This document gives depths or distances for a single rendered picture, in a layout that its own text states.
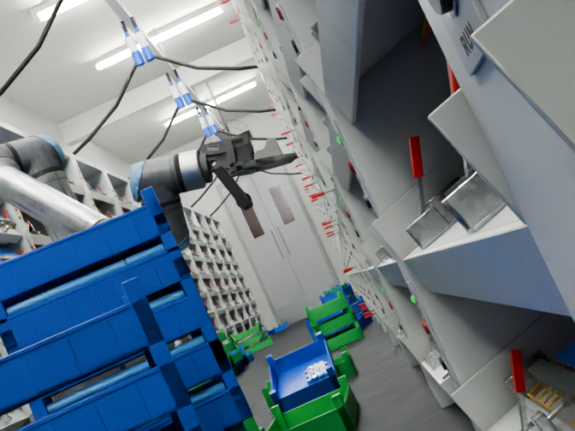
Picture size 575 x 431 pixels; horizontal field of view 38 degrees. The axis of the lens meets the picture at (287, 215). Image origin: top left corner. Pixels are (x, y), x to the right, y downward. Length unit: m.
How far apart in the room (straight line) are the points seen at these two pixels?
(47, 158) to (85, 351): 1.38
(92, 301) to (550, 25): 1.17
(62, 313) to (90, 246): 0.11
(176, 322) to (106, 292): 0.12
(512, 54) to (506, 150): 0.08
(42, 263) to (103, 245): 0.10
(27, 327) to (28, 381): 0.35
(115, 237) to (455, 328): 0.63
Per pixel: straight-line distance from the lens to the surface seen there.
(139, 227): 1.35
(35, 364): 0.99
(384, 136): 0.91
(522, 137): 0.25
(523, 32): 0.20
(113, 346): 0.99
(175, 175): 1.87
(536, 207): 0.27
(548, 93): 0.20
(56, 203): 2.01
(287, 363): 2.77
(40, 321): 1.33
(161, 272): 1.34
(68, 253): 1.34
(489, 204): 0.44
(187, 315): 1.33
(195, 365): 1.33
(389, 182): 0.90
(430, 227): 0.71
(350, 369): 2.71
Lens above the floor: 0.30
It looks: 5 degrees up
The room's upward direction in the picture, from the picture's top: 25 degrees counter-clockwise
